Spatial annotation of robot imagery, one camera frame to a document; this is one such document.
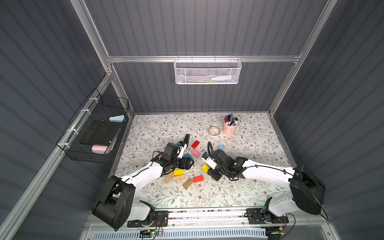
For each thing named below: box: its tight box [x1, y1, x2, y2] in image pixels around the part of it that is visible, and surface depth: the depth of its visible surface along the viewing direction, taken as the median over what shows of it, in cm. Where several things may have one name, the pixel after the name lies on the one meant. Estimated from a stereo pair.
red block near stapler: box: [191, 140, 200, 149], surface depth 104 cm
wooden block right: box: [182, 178, 194, 190], surface depth 86 cm
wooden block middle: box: [172, 174, 186, 182], surface depth 88 cm
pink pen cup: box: [223, 118, 239, 136], surface depth 101 cm
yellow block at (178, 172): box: [173, 169, 185, 176], surface depth 91 cm
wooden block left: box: [164, 171, 174, 183], surface depth 88 cm
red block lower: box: [193, 175, 204, 183], surface depth 89 cm
